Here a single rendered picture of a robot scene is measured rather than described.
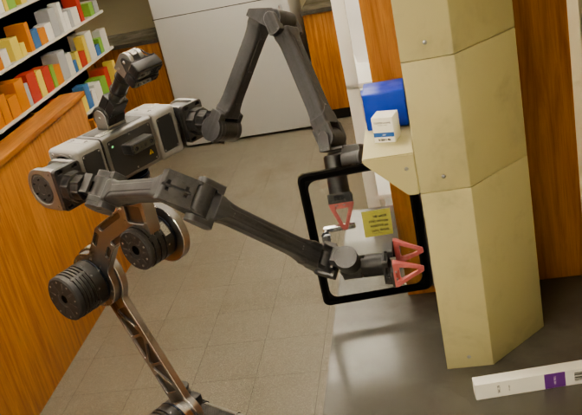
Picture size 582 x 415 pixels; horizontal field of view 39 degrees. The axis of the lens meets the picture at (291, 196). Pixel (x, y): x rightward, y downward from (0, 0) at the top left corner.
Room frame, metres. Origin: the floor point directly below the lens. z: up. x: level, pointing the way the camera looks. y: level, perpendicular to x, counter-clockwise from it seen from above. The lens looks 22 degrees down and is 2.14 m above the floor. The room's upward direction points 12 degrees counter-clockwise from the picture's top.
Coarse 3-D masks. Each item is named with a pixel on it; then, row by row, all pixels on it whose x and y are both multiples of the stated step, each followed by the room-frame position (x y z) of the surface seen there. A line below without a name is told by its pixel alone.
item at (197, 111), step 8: (184, 104) 2.48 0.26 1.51; (192, 104) 2.49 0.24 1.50; (200, 104) 2.51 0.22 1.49; (184, 112) 2.46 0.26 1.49; (192, 112) 2.45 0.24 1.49; (200, 112) 2.45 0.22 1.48; (208, 112) 2.44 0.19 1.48; (184, 120) 2.45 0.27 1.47; (192, 120) 2.43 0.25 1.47; (200, 120) 2.42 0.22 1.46; (184, 128) 2.45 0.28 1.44; (192, 128) 2.44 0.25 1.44; (200, 128) 2.43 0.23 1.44; (192, 136) 2.46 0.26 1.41; (200, 136) 2.48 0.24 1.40
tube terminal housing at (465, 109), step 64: (448, 64) 1.62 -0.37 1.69; (512, 64) 1.72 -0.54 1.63; (448, 128) 1.63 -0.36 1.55; (512, 128) 1.70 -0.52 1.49; (448, 192) 1.63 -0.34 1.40; (512, 192) 1.69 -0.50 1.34; (448, 256) 1.63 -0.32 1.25; (512, 256) 1.68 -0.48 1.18; (448, 320) 1.64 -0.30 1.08; (512, 320) 1.66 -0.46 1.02
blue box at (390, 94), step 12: (372, 84) 1.92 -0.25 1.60; (384, 84) 1.90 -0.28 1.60; (396, 84) 1.87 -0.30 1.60; (372, 96) 1.84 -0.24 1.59; (384, 96) 1.83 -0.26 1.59; (396, 96) 1.83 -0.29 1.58; (372, 108) 1.84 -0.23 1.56; (384, 108) 1.84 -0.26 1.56; (396, 108) 1.83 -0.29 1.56; (408, 120) 1.83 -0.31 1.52
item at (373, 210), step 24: (312, 192) 1.97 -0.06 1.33; (336, 192) 1.97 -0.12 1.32; (360, 192) 1.96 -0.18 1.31; (384, 192) 1.95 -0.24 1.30; (336, 216) 1.97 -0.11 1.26; (360, 216) 1.96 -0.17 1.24; (384, 216) 1.95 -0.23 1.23; (408, 216) 1.95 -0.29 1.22; (336, 240) 1.97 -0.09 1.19; (360, 240) 1.96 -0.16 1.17; (384, 240) 1.96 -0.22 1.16; (408, 240) 1.95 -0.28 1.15; (336, 288) 1.97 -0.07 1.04; (360, 288) 1.96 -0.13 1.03; (384, 288) 1.96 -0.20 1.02
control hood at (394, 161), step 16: (400, 128) 1.81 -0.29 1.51; (368, 144) 1.76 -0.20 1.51; (384, 144) 1.73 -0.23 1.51; (400, 144) 1.71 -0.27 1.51; (368, 160) 1.66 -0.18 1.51; (384, 160) 1.65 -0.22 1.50; (400, 160) 1.65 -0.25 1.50; (384, 176) 1.66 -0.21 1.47; (400, 176) 1.65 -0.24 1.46; (416, 176) 1.64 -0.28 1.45; (416, 192) 1.64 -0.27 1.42
